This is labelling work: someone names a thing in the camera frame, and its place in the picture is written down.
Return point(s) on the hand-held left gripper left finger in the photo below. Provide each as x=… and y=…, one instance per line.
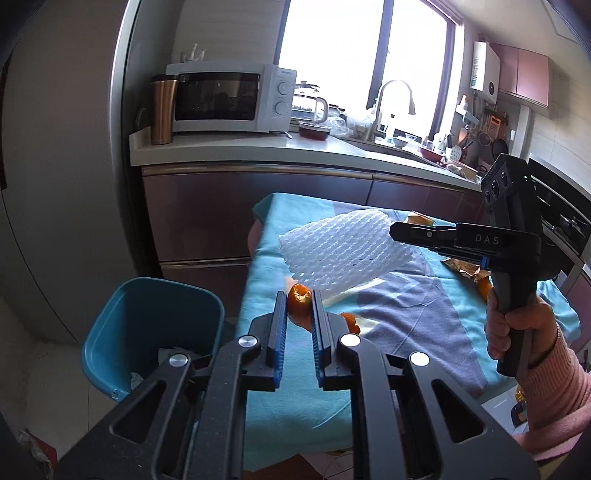
x=275, y=369

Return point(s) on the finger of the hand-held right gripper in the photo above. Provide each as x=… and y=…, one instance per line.
x=420, y=233

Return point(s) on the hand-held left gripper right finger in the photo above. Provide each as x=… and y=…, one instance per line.
x=318, y=364

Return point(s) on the gold snack wrapper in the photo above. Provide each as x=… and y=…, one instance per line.
x=461, y=267

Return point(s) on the curled orange peel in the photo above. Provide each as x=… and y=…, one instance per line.
x=299, y=304

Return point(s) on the white foam fruit net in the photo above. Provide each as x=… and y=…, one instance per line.
x=341, y=249

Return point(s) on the blue trash bin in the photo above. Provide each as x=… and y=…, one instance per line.
x=152, y=318

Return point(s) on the white tissue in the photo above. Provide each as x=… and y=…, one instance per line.
x=137, y=379

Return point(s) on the person's pink sleeved right forearm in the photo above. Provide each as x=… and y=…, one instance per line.
x=558, y=397

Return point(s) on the person's right hand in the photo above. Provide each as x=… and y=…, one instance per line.
x=540, y=327

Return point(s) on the small orange peel piece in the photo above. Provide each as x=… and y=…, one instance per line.
x=351, y=321
x=418, y=219
x=485, y=288

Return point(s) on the built-in black oven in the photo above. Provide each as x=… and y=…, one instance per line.
x=563, y=203

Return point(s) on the cream pot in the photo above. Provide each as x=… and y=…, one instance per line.
x=461, y=170

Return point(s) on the red bowl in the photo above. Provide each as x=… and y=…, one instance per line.
x=431, y=152

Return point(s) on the kitchen sink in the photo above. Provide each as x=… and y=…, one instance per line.
x=397, y=150

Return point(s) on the teal geometric tablecloth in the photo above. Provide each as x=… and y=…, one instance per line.
x=415, y=323

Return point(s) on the small white bowl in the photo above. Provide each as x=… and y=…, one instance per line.
x=405, y=141

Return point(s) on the hanging frying pan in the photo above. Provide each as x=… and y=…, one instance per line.
x=501, y=150

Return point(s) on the steel kitchen faucet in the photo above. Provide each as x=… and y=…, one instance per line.
x=379, y=115

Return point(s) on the clear plastic bag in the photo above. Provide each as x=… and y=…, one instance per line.
x=351, y=127

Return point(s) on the red lidded food container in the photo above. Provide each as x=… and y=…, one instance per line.
x=314, y=131

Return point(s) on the glass electric kettle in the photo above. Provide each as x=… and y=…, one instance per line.
x=307, y=108

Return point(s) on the kitchen counter with cabinets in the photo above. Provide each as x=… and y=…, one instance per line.
x=258, y=184

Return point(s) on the white water heater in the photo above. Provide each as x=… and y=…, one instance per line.
x=485, y=69

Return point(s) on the white microwave oven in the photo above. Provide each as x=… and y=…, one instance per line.
x=281, y=92

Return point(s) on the black framed window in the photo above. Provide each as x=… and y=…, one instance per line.
x=332, y=46

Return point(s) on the pile of bags on floor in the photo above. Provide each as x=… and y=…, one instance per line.
x=39, y=452

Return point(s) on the copper travel mug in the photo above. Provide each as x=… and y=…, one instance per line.
x=161, y=120

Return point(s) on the grey refrigerator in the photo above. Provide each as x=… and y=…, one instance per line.
x=69, y=184

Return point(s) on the white hook stand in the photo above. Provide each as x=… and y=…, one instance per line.
x=194, y=54

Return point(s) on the wall utensil rack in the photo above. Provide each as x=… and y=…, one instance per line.
x=466, y=115

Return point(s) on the pink wall cabinet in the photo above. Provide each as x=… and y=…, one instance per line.
x=526, y=76

